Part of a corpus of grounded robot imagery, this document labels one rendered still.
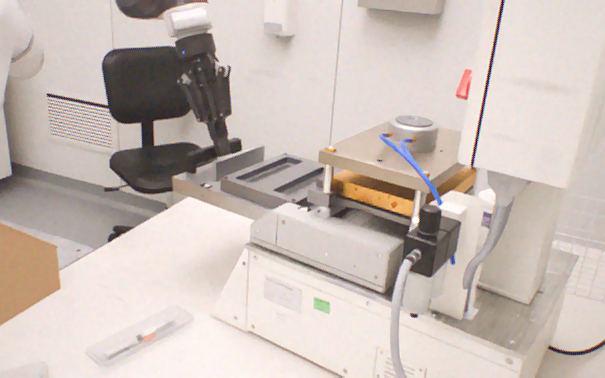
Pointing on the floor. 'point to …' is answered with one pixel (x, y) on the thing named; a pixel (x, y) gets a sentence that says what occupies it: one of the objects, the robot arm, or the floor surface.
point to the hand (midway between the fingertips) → (220, 138)
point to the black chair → (158, 179)
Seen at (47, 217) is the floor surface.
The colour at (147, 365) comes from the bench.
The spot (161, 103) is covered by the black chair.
